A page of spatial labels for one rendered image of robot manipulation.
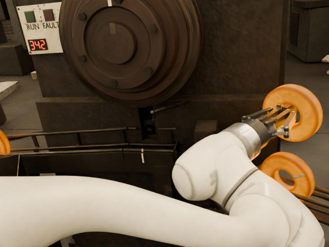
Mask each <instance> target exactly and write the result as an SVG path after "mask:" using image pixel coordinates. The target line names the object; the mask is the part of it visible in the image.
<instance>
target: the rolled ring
mask: <svg viewBox="0 0 329 247"><path fill-rule="evenodd" d="M10 149H11V148H10V143H9V140H8V138H7V137H6V135H5V134H4V133H3V132H2V131H1V130H0V154H7V153H10Z"/></svg>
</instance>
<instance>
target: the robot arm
mask: <svg viewBox="0 0 329 247"><path fill-rule="evenodd" d="M297 111H298V109H297V108H296V107H295V106H293V105H291V104H285V105H282V106H281V105H280V104H277V108H275V109H274V107H268V108H265V109H263V110H260V111H258V112H256V113H253V114H251V115H247V116H242V122H241V123H235V124H233V125H231V126H230V127H228V128H226V129H224V130H222V131H221V132H219V133H218V134H214V135H210V136H208V137H206V138H204V139H202V140H200V141H199V142H197V143H196V144H194V145H193V146H191V147H190V148H189V149H188V150H187V151H185V152H184V153H183V154H182V155H181V156H180V157H179V158H178V159H177V161H176V162H175V165H174V168H173V171H172V180H173V183H174V185H175V187H176V189H177V191H178V192H179V194H180V195H181V196H182V197H184V198H185V199H187V200H196V201H198V200H206V199H208V198H209V199H212V200H214V201H216V202H217V203H219V204H220V205H222V206H223V207H224V208H225V209H226V210H227V211H228V212H229V213H230V214H229V216H228V215H224V214H220V213H217V212H214V211H211V210H208V209H204V208H201V207H198V206H195V205H192V204H189V203H186V202H183V201H179V200H176V199H173V198H170V197H166V196H163V195H160V194H157V193H154V192H151V191H148V190H145V189H142V188H139V187H135V186H132V185H128V184H125V183H120V182H116V181H112V180H107V179H101V178H94V177H84V176H0V247H48V246H50V245H52V244H53V243H55V242H57V241H59V240H61V239H63V238H65V237H68V236H71V235H74V234H78V233H83V232H98V231H100V232H112V233H118V234H124V235H129V236H134V237H139V238H144V239H149V240H154V241H159V242H163V243H168V244H173V245H178V246H183V247H324V244H325V239H324V231H323V229H322V227H321V226H320V224H319V222H318V221H317V219H316V218H315V216H314V215H313V214H312V213H311V211H310V210H309V209H308V208H307V207H306V206H305V205H304V204H303V203H302V202H301V201H300V200H298V199H297V198H296V197H295V196H294V195H293V194H292V193H290V192H289V191H288V190H287V189H286V188H285V187H283V186H282V185H281V184H279V183H278V182H277V181H275V180H274V179H273V178H271V177H269V176H267V175H266V174H264V173H263V172H262V171H260V170H259V169H258V168H257V167H256V166H255V165H254V164H253V163H252V162H251V161H252V160H253V159H254V158H255V157H257V156H258V155H259V153H260V151H261V149H262V148H263V147H264V146H266V145H267V143H268V142H269V140H270V139H272V138H275V137H276V136H277V135H283V137H284V138H289V132H290V130H291V128H292V126H293V125H294V123H295V122H296V113H297ZM268 112H269V113H268ZM282 124H283V125H282ZM280 126H281V128H280V129H279V130H277V128H278V127H280Z"/></svg>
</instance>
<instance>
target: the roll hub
mask: <svg viewBox="0 0 329 247"><path fill-rule="evenodd" d="M111 3H112V6H108V0H88V1H87V2H86V3H85V4H84V5H83V6H82V7H81V9H80V10H79V12H78V14H77V16H76V18H75V21H74V25H73V34H72V37H73V45H74V50H75V53H76V56H77V58H78V57H79V55H81V54H84V55H85V56H86V61H85V62H80V61H79V62H80V64H81V65H82V67H83V68H84V70H85V71H86V72H87V73H88V74H89V75H90V76H91V77H92V78H93V79H95V80H96V81H97V82H99V83H101V84H103V85H105V86H107V87H110V88H112V86H111V85H110V82H111V80H116V81H117V83H118V85H117V87H113V88H114V89H132V88H135V87H138V86H140V85H142V84H144V83H145V82H146V81H148V80H149V79H150V78H151V77H152V76H153V75H154V74H155V72H156V71H157V70H158V69H159V67H160V66H161V64H162V62H163V59H164V56H165V51H166V35H165V29H164V26H163V23H162V21H161V19H160V17H159V15H158V14H157V12H156V11H155V10H154V8H153V7H152V6H151V5H150V4H149V3H147V2H146V1H145V0H122V2H121V4H116V3H115V2H114V0H111ZM79 13H85V15H86V16H87V17H86V20H85V21H80V20H79V18H78V15H79ZM153 24H155V25H156V27H157V30H156V32H155V33H150V31H149V30H148V28H149V26H150V25H153ZM146 67H151V69H152V70H153V72H152V74H151V75H146V73H145V72H144V70H145V68H146Z"/></svg>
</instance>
